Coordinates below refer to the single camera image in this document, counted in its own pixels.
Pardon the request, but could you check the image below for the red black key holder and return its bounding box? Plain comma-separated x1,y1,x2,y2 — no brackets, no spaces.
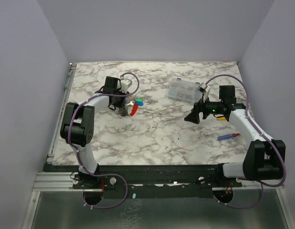
130,104,139,116

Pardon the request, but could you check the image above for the bunch of silver keys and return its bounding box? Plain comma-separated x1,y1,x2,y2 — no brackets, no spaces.
126,101,135,106

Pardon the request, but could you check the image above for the blue key tag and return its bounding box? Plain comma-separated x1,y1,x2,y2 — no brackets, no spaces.
135,101,143,106

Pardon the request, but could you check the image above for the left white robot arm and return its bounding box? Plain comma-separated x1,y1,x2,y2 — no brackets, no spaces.
60,77,132,188

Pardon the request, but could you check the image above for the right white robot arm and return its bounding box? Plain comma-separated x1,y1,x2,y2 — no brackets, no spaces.
185,84,285,187

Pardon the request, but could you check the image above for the yellow marker pen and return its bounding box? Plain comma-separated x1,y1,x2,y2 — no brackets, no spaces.
214,115,226,121

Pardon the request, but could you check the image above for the clear plastic organizer box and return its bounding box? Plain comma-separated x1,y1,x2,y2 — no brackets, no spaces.
168,78,203,103

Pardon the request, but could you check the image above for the blue red marker pen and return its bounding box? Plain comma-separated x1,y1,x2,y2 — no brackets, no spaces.
217,133,240,141

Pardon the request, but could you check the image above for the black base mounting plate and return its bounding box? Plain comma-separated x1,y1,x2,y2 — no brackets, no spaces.
43,164,241,203

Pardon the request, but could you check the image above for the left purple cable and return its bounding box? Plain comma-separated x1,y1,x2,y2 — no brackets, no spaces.
67,73,140,210

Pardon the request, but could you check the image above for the purple cable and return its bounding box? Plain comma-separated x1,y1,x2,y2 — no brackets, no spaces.
67,73,140,210
204,74,286,209

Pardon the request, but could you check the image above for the left side aluminium rail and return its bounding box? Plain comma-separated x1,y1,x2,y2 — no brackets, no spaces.
46,62,77,164

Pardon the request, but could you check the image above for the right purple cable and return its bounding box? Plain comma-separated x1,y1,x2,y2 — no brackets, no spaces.
204,74,286,209

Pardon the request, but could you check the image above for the aluminium frame rail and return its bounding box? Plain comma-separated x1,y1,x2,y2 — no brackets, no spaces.
32,171,285,191

